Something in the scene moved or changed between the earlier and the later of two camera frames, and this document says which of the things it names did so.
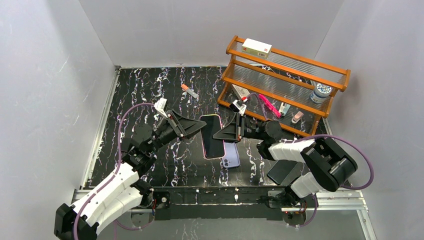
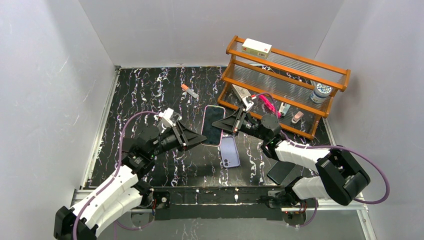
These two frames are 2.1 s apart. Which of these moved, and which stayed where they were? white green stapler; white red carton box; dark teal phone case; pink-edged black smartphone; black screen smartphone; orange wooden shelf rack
Moved: black screen smartphone; pink-edged black smartphone
Stayed: orange wooden shelf rack; dark teal phone case; white red carton box; white green stapler
